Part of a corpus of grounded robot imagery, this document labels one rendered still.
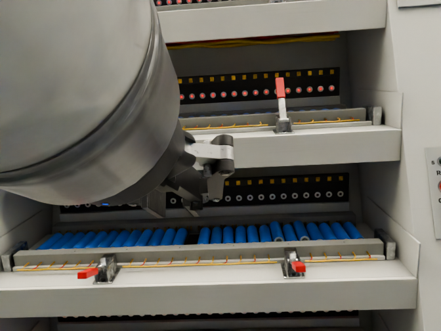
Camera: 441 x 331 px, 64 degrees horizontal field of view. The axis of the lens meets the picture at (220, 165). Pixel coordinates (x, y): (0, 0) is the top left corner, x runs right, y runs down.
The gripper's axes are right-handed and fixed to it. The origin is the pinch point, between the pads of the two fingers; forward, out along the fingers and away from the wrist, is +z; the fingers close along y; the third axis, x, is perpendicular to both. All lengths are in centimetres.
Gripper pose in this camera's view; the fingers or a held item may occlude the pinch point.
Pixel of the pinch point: (173, 198)
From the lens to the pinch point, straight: 36.4
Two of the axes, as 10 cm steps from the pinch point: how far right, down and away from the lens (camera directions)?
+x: 0.3, 9.6, -2.8
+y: -10.0, 0.5, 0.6
